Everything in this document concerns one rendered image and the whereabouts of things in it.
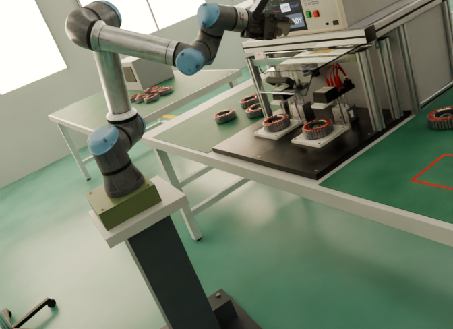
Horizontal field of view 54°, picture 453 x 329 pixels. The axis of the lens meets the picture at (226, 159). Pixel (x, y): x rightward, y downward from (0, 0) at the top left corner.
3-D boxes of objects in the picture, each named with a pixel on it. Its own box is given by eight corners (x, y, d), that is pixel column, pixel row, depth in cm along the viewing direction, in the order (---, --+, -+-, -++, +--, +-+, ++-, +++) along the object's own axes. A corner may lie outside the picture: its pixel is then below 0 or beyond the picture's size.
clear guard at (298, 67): (305, 96, 135) (300, 77, 133) (258, 93, 155) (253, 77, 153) (375, 55, 148) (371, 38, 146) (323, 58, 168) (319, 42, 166)
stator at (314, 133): (317, 141, 157) (315, 132, 156) (298, 137, 167) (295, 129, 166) (340, 128, 162) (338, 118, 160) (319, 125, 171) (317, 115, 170)
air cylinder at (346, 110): (349, 123, 166) (346, 109, 164) (334, 121, 173) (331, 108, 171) (358, 116, 169) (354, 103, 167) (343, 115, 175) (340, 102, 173)
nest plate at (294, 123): (276, 139, 175) (275, 137, 175) (254, 135, 188) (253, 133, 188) (303, 123, 182) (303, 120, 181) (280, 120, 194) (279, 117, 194)
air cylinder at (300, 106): (305, 117, 187) (301, 105, 185) (293, 116, 193) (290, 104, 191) (313, 112, 189) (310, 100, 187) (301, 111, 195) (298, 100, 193)
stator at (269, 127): (276, 134, 177) (273, 125, 176) (259, 131, 187) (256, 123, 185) (296, 122, 182) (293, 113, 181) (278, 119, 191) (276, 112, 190)
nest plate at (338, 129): (319, 147, 155) (319, 144, 155) (291, 142, 168) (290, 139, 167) (348, 129, 162) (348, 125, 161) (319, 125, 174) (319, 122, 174)
